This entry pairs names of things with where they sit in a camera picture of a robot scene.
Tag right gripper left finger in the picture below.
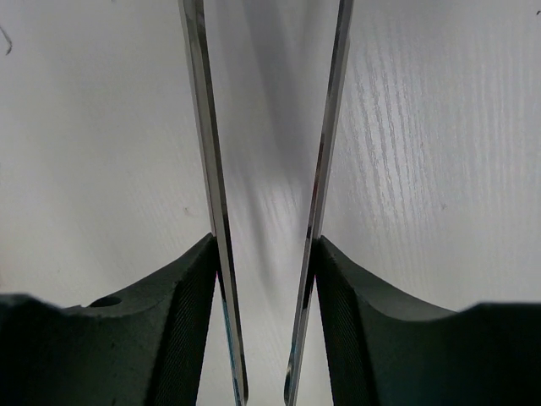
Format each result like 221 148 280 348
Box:
1 235 218 405

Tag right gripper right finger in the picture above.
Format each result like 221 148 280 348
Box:
314 239 540 405

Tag metal tweezers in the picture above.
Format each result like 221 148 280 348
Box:
178 1 354 405

